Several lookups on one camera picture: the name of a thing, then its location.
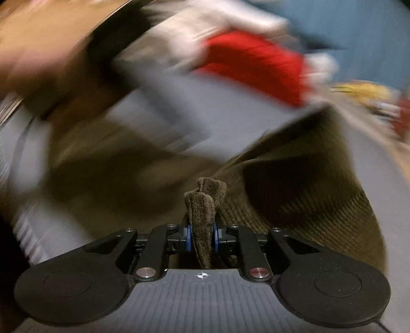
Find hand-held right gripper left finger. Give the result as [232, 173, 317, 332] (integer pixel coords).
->
[85, 223, 193, 283]

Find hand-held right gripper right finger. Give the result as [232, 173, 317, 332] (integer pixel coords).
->
[211, 224, 321, 283]

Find brown corduroy pants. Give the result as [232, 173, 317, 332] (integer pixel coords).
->
[0, 41, 390, 276]

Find red quilted garment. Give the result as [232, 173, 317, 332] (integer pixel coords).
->
[192, 30, 314, 108]

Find yellow object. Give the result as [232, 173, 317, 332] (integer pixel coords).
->
[331, 81, 402, 108]

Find white folded blanket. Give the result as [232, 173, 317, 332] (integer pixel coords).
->
[138, 0, 340, 90]

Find teal cloth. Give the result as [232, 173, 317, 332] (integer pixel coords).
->
[256, 0, 410, 92]

